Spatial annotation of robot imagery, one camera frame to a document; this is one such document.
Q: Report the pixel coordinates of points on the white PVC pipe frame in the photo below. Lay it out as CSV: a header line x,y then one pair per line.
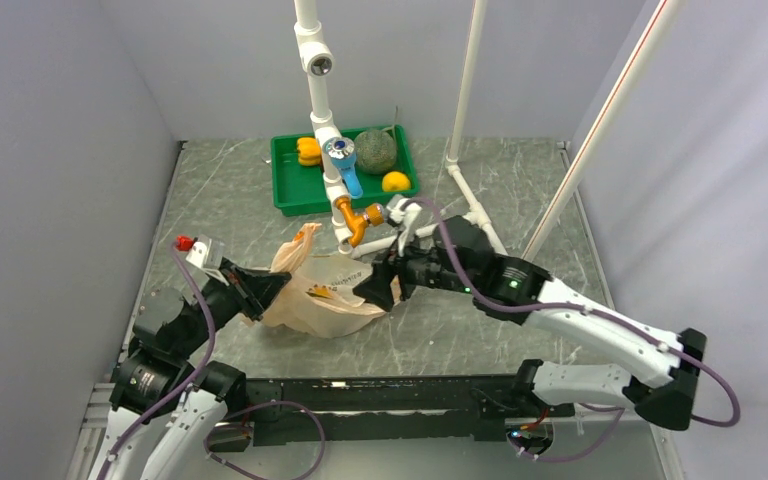
x,y
317,62

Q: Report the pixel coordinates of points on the white pole with red stripe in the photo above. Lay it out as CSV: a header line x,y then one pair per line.
x,y
655,28

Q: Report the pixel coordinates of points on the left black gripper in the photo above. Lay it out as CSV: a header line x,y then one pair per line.
x,y
253,290

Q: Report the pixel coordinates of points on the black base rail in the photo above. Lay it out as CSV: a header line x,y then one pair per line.
x,y
479,407

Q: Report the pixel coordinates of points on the yellow fake bell pepper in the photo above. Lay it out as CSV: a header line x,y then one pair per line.
x,y
308,151

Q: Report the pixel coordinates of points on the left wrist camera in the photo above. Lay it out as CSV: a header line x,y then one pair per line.
x,y
202,252

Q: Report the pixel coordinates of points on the yellow fake lemon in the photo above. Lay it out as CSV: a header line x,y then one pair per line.
x,y
395,181

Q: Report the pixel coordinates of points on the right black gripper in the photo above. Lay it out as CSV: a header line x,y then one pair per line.
x,y
376,287

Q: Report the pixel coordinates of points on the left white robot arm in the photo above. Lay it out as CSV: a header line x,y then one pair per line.
x,y
168,392

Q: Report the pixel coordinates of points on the translucent orange plastic bag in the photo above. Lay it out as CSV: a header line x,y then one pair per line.
x,y
319,300

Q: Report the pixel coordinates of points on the green fake melon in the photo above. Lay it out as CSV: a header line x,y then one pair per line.
x,y
376,152

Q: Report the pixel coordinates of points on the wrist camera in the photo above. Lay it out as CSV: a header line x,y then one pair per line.
x,y
402,213
202,252

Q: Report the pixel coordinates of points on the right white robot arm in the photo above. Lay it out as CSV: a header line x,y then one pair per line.
x,y
651,371

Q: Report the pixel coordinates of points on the blue tap handle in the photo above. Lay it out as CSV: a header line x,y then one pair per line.
x,y
342,153

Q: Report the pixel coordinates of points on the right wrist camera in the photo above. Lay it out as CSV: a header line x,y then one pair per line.
x,y
402,213

